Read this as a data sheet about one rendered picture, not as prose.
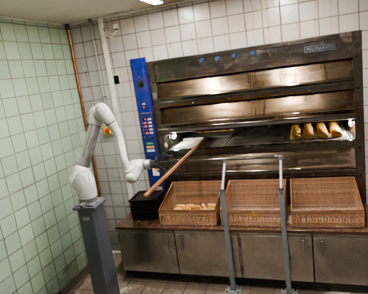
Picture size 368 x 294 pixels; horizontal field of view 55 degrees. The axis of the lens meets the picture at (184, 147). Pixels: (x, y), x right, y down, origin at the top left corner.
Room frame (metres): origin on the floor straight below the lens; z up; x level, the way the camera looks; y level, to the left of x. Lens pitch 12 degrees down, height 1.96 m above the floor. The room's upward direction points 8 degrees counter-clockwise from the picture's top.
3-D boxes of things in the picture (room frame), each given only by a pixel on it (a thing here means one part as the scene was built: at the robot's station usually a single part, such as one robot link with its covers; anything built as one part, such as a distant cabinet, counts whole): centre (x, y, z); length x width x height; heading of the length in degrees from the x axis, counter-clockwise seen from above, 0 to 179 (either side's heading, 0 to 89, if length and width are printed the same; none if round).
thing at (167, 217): (3.28, -0.02, 0.72); 0.56 x 0.49 x 0.28; 71
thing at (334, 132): (3.55, -1.35, 1.21); 0.61 x 0.48 x 0.06; 160
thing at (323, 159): (3.33, -0.65, 1.02); 1.79 x 0.11 x 0.19; 70
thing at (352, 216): (2.87, -1.14, 0.72); 0.56 x 0.49 x 0.28; 72
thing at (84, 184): (2.84, 0.85, 1.17); 0.18 x 0.16 x 0.22; 31
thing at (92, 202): (2.81, 0.85, 1.03); 0.22 x 0.18 x 0.06; 165
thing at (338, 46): (3.36, -0.66, 1.99); 1.80 x 0.08 x 0.21; 70
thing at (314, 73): (3.33, -0.65, 1.80); 1.79 x 0.11 x 0.19; 70
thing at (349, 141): (3.35, -0.66, 1.16); 1.80 x 0.06 x 0.04; 70
